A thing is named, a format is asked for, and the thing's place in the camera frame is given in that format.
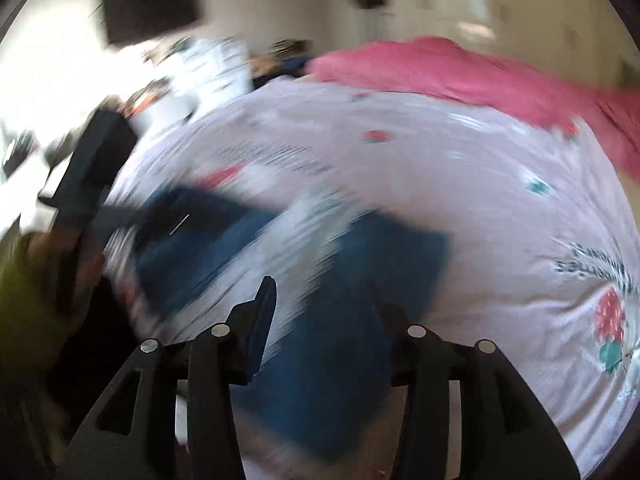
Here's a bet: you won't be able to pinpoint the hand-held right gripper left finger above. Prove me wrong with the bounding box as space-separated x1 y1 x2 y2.
55 276 277 480

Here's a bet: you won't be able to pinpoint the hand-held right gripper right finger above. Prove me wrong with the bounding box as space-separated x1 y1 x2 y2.
389 309 582 480

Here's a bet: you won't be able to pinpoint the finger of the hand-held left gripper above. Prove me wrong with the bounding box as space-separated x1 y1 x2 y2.
94 194 173 235

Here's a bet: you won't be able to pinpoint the blue denim pants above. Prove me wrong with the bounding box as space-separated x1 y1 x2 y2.
131 186 452 465

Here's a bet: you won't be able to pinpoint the person's left hand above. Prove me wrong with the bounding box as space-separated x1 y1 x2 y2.
26 221 107 307

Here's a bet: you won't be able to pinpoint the white round table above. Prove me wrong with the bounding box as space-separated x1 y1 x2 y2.
127 91 198 138

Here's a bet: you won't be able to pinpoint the white drawer dresser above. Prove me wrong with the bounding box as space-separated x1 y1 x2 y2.
167 37 252 108

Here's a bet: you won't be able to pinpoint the pink strawberry printed blanket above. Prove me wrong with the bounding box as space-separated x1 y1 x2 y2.
102 79 640 480

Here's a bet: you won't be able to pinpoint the pile of folded clothes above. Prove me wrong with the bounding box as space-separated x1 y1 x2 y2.
251 39 312 88

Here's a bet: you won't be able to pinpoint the pink duvet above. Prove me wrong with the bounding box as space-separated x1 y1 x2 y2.
306 36 640 182

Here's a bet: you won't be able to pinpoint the black wall television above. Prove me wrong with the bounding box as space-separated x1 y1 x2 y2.
101 0 202 47

